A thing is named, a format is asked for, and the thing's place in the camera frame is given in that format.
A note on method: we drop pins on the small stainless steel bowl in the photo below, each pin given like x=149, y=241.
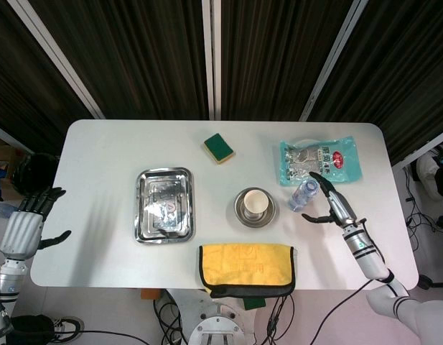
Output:
x=269, y=217

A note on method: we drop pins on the clear plastic water bottle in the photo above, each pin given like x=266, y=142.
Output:
x=302, y=196

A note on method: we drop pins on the black white sneaker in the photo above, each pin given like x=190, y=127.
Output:
x=68, y=327

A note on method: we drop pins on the green yellow sponge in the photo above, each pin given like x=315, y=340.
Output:
x=217, y=145

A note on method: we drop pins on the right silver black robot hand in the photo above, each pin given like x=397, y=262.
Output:
x=339, y=206

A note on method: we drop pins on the rectangular stainless steel tray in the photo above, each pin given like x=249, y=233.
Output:
x=149, y=201

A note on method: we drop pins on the white machine body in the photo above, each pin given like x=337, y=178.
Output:
x=425, y=172

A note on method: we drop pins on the white paper cup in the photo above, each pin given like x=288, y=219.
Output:
x=255, y=203

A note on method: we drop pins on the orange block under table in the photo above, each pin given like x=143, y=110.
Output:
x=149, y=294

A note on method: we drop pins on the green sponge pad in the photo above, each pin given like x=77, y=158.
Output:
x=253, y=303

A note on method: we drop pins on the brown cardboard box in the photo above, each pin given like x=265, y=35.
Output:
x=2, y=152

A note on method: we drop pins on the white metal robot torso base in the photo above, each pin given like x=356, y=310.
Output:
x=217, y=327

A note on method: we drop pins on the black pleated curtain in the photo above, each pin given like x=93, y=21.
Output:
x=397, y=72
x=271, y=54
x=16, y=90
x=135, y=54

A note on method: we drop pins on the teal packaged cleaning cloth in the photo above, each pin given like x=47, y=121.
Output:
x=345, y=169

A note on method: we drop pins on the black stand foot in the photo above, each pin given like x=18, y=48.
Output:
x=434, y=283

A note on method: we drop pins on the yellow black-edged microfiber towel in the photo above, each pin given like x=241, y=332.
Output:
x=242, y=266

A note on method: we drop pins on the white partition frame post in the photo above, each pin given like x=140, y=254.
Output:
x=5, y=134
x=56, y=57
x=211, y=57
x=422, y=149
x=330, y=57

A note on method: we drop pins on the black bag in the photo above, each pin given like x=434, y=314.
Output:
x=31, y=328

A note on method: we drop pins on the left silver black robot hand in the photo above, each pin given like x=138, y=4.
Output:
x=22, y=233

